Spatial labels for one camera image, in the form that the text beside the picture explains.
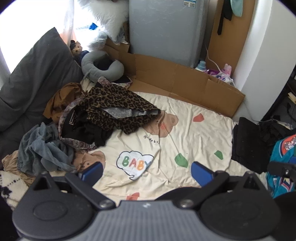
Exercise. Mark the pink detergent bottle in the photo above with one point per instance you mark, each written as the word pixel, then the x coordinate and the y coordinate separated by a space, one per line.
pixel 225 70

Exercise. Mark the grey neck pillow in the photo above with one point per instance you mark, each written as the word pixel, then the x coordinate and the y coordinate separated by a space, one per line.
pixel 92 62

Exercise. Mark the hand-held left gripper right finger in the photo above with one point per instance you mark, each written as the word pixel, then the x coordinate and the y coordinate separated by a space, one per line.
pixel 201 173

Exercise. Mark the beige garment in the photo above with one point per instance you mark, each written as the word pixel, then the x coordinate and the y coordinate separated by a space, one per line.
pixel 12 162

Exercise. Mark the dark grey pillow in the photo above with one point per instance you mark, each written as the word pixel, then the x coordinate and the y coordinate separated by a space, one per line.
pixel 34 81

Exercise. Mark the dark folded cloth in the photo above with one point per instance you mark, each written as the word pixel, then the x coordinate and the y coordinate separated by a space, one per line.
pixel 122 80

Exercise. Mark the teal hanging cloth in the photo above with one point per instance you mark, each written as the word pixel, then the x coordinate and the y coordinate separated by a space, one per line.
pixel 237 8

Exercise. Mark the teddy bear toy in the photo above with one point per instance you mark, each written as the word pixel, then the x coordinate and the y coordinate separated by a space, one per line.
pixel 76 48

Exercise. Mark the black hanging garment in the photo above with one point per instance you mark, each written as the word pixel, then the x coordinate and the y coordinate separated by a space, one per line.
pixel 220 23

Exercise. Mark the brown garment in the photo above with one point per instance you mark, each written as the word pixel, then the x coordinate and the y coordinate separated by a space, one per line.
pixel 62 97

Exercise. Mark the black knit garment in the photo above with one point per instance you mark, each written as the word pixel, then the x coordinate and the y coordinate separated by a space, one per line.
pixel 92 134

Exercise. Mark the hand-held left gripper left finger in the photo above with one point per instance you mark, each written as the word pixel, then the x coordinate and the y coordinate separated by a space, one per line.
pixel 92 172

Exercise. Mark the upright cardboard panel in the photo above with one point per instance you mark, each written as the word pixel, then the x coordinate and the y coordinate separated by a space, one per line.
pixel 235 34

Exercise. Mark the blue cap detergent bottle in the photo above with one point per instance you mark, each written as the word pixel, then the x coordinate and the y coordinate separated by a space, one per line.
pixel 201 66

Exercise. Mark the white fluffy pillow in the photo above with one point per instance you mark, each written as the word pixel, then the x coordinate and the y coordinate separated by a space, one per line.
pixel 104 14

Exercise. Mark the printed cream bedsheet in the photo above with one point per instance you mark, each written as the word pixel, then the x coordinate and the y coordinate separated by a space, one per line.
pixel 185 139

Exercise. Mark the crumpled black garment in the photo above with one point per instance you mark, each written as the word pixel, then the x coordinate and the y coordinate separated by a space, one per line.
pixel 272 132

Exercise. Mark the leopard print pants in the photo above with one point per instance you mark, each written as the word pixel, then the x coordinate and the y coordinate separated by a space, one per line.
pixel 120 99

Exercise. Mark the flattened cardboard sheet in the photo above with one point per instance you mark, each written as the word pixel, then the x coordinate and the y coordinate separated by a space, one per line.
pixel 173 76

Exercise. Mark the teal jersey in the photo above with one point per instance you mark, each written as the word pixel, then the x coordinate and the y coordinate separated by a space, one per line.
pixel 282 153

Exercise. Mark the sheer curtain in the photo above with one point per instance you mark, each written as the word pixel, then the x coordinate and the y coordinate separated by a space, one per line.
pixel 68 23

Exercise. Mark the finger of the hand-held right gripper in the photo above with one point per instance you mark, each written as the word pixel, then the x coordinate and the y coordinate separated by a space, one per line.
pixel 276 168

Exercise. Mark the grey metal appliance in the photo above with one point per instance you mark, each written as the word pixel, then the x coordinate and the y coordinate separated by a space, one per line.
pixel 166 30

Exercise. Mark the folded black garment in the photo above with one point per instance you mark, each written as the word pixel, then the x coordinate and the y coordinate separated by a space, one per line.
pixel 249 143

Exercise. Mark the black cloth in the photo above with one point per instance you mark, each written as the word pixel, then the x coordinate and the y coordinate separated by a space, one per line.
pixel 105 64

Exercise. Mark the purple packet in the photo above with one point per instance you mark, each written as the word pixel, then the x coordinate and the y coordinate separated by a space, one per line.
pixel 212 72

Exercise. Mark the grey-blue garment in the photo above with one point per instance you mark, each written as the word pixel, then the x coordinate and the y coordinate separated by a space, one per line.
pixel 46 148

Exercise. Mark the white patterned knit blanket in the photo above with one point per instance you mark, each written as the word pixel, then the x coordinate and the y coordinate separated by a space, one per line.
pixel 9 183

